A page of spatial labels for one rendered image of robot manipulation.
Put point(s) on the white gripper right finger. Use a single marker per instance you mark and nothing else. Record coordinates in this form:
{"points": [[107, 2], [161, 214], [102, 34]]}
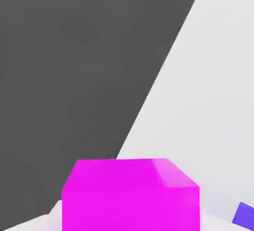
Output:
{"points": [[212, 225]]}

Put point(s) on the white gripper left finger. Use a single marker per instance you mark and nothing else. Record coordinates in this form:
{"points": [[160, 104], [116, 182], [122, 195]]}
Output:
{"points": [[49, 223]]}

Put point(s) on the small magenta cube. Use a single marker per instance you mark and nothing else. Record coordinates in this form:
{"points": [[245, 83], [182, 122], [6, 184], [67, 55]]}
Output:
{"points": [[129, 199]]}

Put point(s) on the small purple cube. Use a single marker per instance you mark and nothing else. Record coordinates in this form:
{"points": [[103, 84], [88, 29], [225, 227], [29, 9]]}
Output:
{"points": [[245, 216]]}

